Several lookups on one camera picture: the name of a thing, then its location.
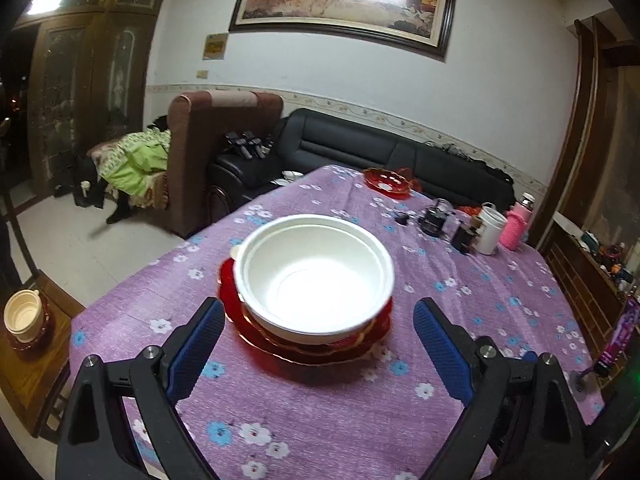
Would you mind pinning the small red item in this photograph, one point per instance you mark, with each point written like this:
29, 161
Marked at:
467, 208

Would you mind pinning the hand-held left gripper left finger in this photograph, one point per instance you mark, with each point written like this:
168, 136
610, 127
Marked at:
195, 350

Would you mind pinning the black bag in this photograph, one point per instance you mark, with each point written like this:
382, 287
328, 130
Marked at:
95, 197

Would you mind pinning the purple floral tablecloth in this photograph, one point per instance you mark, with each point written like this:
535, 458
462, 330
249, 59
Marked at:
325, 410

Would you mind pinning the pink water bottle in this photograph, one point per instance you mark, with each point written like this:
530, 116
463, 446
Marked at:
515, 227

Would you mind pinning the black leather sofa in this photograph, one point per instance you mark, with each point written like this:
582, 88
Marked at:
350, 140

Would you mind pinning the dark small bottle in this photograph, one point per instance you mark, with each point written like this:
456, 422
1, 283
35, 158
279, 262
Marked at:
464, 237

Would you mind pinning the large red scalloped plate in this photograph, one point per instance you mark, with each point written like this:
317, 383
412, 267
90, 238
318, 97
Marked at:
260, 339

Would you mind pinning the deep white bowl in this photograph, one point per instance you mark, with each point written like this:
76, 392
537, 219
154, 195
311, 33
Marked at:
310, 280

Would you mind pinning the pile of remote controls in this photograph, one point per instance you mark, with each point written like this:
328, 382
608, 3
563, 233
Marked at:
247, 145

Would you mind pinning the dark red saucer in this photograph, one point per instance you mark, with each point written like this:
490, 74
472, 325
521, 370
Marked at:
42, 332

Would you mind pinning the red plate with gold rim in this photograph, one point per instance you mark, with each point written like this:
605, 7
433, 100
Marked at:
372, 327

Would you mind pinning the white mug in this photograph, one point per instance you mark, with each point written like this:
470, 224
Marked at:
492, 230

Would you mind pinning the black jar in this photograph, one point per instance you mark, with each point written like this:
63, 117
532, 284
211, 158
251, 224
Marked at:
432, 220

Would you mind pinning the wooden door frame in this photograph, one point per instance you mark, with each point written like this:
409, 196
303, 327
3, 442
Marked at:
575, 160

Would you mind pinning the small wall calendar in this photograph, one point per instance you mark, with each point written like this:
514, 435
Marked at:
215, 46

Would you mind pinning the black plug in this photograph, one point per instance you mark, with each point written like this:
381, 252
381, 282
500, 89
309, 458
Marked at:
402, 219

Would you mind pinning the green blanket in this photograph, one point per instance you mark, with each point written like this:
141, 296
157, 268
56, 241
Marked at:
135, 160

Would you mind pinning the wooden side table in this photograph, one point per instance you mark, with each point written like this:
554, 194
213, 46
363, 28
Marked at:
35, 385

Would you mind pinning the cream cup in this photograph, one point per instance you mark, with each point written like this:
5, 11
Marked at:
20, 315

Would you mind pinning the dark wooden door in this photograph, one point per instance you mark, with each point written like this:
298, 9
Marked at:
65, 110

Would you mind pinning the red glass dish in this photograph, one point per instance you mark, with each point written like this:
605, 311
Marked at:
387, 182

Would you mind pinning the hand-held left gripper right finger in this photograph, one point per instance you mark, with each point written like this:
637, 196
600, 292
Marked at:
442, 350

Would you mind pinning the brown armchair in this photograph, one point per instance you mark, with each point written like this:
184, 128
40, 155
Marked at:
190, 170

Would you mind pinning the wooden cabinet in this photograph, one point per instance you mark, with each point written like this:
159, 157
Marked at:
575, 285

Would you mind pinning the purple package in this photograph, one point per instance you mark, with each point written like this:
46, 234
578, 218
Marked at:
620, 335

